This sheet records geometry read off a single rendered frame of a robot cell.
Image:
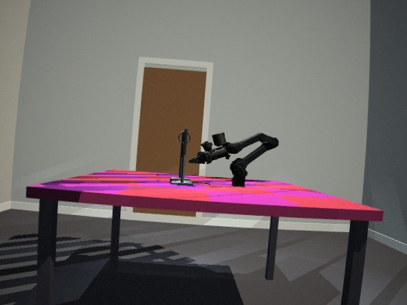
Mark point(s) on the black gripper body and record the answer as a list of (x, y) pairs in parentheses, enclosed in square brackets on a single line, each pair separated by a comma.
[(208, 157)]

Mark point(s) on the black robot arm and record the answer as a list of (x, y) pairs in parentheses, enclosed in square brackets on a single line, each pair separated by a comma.
[(239, 165)]

